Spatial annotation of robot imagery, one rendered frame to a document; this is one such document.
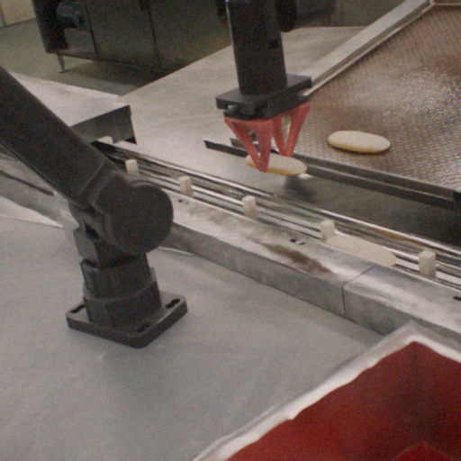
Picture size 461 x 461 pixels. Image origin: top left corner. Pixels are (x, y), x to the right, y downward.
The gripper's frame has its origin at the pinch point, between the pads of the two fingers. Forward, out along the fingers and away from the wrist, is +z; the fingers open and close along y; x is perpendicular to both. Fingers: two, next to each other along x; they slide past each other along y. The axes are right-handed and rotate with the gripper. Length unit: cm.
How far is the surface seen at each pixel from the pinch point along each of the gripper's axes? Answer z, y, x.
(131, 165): 6.8, -0.9, 32.9
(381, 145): 2.9, 14.8, -4.2
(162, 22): 51, 203, 319
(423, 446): 10.6, -19.7, -35.9
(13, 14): 84, 285, 700
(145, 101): 12, 30, 75
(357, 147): 3.1, 13.4, -1.2
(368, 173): 3.9, 8.9, -7.0
